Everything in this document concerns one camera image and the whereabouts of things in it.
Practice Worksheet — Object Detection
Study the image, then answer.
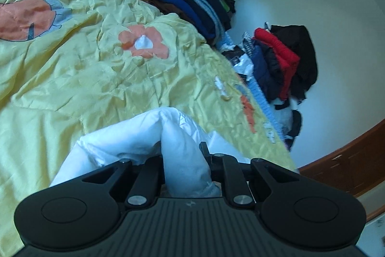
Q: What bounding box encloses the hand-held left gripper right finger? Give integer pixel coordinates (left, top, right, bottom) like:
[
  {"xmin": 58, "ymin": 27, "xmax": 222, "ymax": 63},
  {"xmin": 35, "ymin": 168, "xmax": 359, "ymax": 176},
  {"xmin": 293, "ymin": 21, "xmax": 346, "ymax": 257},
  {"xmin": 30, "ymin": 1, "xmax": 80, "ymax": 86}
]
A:
[{"xmin": 199, "ymin": 141, "xmax": 303, "ymax": 210}]

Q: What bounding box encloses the white plastic bag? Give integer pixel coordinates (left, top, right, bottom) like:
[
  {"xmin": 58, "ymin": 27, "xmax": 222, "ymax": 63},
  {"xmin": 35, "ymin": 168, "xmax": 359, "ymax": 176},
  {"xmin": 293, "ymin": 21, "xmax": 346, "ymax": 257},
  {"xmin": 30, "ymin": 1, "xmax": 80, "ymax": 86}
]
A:
[{"xmin": 234, "ymin": 54, "xmax": 256, "ymax": 80}]

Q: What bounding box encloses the checkered cloth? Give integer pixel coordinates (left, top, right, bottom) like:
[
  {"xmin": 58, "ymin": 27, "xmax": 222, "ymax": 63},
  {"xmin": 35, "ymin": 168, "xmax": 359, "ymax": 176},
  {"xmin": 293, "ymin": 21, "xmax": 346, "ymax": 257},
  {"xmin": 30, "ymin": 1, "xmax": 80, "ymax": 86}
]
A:
[{"xmin": 241, "ymin": 31, "xmax": 255, "ymax": 53}]

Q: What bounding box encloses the red jacket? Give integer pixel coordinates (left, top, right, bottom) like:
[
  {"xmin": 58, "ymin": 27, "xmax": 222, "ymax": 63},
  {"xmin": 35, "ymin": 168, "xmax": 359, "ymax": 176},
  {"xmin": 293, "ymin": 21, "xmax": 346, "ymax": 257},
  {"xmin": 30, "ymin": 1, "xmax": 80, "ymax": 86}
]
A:
[{"xmin": 253, "ymin": 27, "xmax": 301, "ymax": 101}]

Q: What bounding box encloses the navy jacket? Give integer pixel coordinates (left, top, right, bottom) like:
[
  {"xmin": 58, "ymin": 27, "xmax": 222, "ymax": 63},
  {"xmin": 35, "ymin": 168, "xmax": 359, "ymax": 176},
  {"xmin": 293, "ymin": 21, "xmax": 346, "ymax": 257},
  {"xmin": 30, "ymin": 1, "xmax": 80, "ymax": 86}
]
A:
[{"xmin": 250, "ymin": 45, "xmax": 285, "ymax": 102}]

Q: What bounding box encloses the brown wooden cabinet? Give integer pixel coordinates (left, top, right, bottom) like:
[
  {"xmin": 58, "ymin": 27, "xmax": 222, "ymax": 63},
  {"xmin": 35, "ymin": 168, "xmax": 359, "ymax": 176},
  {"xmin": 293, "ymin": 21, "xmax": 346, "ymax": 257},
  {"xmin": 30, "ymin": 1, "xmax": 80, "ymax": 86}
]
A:
[{"xmin": 296, "ymin": 121, "xmax": 385, "ymax": 197}]

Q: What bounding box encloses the black sweater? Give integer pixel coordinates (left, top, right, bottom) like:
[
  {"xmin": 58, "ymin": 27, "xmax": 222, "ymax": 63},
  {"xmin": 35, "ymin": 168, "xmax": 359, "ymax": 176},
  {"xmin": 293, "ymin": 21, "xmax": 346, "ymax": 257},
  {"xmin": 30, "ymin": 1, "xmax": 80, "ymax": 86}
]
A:
[{"xmin": 177, "ymin": 0, "xmax": 232, "ymax": 32}]

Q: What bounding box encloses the blue knit blanket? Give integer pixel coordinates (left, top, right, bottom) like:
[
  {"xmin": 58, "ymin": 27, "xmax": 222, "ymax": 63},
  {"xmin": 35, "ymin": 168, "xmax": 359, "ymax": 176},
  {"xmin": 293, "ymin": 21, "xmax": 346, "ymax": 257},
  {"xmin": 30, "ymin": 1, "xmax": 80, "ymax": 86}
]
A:
[{"xmin": 217, "ymin": 33, "xmax": 286, "ymax": 137}]

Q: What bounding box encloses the brown sweater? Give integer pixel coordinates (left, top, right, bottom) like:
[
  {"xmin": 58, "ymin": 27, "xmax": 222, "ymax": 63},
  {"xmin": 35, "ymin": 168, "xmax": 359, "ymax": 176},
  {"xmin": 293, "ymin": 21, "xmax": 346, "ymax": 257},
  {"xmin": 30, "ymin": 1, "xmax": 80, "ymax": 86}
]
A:
[{"xmin": 149, "ymin": 0, "xmax": 182, "ymax": 16}]

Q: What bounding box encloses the black bag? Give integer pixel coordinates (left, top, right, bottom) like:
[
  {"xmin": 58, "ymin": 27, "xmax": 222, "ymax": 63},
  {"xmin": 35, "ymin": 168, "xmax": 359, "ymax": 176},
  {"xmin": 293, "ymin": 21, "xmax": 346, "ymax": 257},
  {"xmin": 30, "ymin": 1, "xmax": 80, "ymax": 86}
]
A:
[{"xmin": 274, "ymin": 100, "xmax": 303, "ymax": 141}]

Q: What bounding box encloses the white down jacket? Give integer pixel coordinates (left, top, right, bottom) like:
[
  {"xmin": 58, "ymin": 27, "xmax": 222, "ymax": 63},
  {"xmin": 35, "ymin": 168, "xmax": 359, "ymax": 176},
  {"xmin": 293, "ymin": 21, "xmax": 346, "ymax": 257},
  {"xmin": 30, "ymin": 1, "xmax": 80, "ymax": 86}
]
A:
[{"xmin": 50, "ymin": 107, "xmax": 251, "ymax": 199}]

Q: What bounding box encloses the blue sweater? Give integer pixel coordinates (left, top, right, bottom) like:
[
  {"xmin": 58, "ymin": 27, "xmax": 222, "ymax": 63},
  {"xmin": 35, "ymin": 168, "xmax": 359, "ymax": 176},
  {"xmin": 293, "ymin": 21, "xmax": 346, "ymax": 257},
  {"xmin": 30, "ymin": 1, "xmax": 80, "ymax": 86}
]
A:
[{"xmin": 138, "ymin": 0, "xmax": 217, "ymax": 41}]

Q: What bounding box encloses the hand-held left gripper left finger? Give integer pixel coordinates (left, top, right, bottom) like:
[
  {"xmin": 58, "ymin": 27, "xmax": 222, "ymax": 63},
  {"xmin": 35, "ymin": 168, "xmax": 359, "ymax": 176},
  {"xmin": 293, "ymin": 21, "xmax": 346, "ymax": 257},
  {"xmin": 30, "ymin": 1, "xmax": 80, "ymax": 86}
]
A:
[{"xmin": 80, "ymin": 155, "xmax": 165, "ymax": 210}]

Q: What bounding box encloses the black jacket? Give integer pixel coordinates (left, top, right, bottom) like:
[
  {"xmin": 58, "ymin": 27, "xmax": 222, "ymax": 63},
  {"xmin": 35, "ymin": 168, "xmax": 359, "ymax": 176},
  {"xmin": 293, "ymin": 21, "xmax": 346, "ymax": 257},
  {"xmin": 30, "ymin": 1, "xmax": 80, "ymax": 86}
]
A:
[{"xmin": 269, "ymin": 25, "xmax": 319, "ymax": 101}]

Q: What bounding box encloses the yellow printed blanket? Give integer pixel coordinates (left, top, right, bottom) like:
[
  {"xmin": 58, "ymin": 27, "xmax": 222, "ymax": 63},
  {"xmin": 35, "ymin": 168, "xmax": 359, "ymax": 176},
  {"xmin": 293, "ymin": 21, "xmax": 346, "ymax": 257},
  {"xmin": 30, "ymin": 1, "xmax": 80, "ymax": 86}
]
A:
[{"xmin": 0, "ymin": 0, "xmax": 297, "ymax": 254}]

